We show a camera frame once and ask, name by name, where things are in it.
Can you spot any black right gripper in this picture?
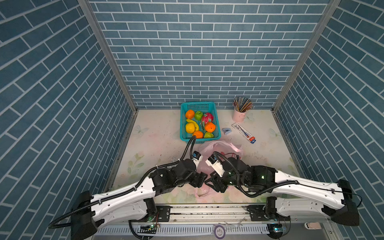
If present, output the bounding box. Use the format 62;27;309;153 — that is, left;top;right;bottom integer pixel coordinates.
201;167;249;192

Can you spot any pink plastic bag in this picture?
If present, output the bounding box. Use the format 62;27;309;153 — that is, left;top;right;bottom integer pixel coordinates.
195;141;244;203

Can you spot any green pepper fruit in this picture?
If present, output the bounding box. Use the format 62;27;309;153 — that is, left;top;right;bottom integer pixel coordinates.
204;132;215;139

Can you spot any yellow lemon fruit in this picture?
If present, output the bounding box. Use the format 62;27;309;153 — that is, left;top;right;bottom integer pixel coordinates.
185;123;196;134

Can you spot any red dragon fruit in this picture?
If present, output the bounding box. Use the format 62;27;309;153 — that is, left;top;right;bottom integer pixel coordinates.
201;113;214;127

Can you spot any orange tangerine fruit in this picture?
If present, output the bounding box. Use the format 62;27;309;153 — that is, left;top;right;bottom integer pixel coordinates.
193;131;204;139

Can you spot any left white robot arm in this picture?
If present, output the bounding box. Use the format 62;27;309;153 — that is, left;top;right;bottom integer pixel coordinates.
70;154;207;240

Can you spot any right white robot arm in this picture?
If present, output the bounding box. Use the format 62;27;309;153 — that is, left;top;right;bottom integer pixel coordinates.
205;153;360;227

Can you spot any yellow banana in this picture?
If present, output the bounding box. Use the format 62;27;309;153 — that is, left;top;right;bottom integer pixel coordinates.
186;119;200;131

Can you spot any light blue stapler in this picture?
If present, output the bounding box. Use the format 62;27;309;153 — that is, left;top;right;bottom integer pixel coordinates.
222;128;232;135

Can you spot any pink metal pencil bucket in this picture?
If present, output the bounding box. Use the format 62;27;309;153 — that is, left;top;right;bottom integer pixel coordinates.
232;109;246;123

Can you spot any teal plastic basket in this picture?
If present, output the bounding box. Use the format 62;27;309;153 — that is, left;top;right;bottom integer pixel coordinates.
180;102;221;144

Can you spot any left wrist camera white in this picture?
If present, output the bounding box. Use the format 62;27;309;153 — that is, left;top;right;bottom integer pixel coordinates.
192;151;203;168

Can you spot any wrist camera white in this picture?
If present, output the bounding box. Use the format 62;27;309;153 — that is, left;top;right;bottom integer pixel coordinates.
206;155;225;177
192;151;203;168

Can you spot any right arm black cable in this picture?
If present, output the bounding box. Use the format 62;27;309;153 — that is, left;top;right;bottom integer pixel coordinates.
212;151;301;199

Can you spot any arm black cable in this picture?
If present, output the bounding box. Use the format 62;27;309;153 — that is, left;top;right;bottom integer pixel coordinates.
47;135;197;230
212;151;301;199

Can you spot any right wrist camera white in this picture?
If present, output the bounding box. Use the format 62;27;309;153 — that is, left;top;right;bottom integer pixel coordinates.
206;155;225;177

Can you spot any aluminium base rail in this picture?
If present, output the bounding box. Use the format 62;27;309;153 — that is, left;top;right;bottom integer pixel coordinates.
86;203;334;232

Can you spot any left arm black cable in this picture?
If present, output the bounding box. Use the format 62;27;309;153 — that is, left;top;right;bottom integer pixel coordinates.
47;135;197;230

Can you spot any left corner aluminium post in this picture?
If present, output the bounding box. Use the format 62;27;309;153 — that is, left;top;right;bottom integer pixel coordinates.
78;0;138;114

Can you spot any corner aluminium post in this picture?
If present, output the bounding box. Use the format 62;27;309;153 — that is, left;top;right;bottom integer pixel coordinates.
78;0;138;114
272;0;341;114

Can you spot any right corner aluminium post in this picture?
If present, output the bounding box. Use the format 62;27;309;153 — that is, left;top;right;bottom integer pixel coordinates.
272;0;341;114

